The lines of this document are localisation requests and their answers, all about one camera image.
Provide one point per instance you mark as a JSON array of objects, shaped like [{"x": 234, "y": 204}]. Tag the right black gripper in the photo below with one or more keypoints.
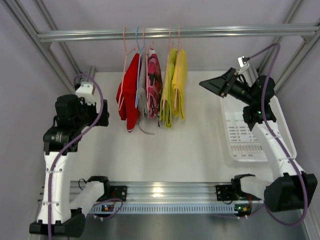
[{"x": 227, "y": 82}]

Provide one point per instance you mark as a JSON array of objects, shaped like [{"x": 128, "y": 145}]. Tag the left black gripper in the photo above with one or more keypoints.
[{"x": 103, "y": 113}]

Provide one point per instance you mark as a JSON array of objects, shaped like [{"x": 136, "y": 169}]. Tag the yellow trousers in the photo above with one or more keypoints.
[{"x": 182, "y": 82}]

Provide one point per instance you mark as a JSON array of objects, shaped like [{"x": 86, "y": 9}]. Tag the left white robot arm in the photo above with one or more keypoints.
[{"x": 59, "y": 216}]

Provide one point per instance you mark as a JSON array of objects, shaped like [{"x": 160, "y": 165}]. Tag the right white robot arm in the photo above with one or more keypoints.
[{"x": 291, "y": 187}]

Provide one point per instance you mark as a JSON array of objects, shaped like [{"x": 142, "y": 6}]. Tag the pink hanger of red trousers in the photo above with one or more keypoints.
[{"x": 120, "y": 100}]

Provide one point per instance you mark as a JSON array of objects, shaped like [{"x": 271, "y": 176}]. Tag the red trousers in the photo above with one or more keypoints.
[{"x": 128, "y": 111}]

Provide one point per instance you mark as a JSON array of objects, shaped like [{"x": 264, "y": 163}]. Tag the grey trousers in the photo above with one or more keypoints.
[{"x": 142, "y": 103}]

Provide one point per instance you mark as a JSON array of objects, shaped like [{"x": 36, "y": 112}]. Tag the lime green trousers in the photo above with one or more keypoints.
[{"x": 166, "y": 105}]

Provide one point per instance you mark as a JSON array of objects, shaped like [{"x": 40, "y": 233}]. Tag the pink camouflage trousers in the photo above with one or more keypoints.
[{"x": 154, "y": 84}]

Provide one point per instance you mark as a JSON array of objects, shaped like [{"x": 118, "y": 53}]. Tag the pink hanger of camouflage trousers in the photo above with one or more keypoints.
[{"x": 145, "y": 72}]

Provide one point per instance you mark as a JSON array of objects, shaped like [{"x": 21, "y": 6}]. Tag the white plastic basket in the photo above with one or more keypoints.
[{"x": 242, "y": 149}]

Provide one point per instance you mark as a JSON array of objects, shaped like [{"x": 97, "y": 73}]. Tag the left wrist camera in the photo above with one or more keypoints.
[{"x": 86, "y": 90}]

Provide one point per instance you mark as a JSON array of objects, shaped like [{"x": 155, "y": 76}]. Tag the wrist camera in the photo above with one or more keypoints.
[
  {"x": 86, "y": 90},
  {"x": 243, "y": 64}
]

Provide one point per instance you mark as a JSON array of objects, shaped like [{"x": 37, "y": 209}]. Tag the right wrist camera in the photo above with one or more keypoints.
[{"x": 243, "y": 64}]

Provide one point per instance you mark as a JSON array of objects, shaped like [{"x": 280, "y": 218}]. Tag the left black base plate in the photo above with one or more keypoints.
[{"x": 115, "y": 192}]

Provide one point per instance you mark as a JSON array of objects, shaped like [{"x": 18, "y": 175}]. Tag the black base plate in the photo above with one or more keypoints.
[
  {"x": 228, "y": 193},
  {"x": 115, "y": 192}
]

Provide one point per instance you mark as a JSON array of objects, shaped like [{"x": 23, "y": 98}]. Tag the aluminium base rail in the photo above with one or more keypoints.
[{"x": 176, "y": 192}]

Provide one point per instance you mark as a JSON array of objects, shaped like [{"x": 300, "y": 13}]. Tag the right aluminium frame post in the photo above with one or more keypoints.
[{"x": 275, "y": 12}]

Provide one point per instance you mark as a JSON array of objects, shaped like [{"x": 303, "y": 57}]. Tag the aluminium frame post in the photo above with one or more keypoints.
[
  {"x": 275, "y": 12},
  {"x": 24, "y": 21}
]

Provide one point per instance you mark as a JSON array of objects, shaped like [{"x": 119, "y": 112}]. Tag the grey slotted cable duct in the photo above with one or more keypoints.
[{"x": 175, "y": 208}]

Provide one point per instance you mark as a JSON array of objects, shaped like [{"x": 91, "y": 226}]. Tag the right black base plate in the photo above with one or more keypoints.
[{"x": 228, "y": 193}]

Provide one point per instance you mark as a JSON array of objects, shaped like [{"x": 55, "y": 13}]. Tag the aluminium hanging rail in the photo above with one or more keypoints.
[{"x": 273, "y": 30}]

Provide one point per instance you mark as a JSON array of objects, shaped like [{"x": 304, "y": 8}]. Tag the left aluminium frame post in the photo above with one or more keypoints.
[{"x": 24, "y": 21}]

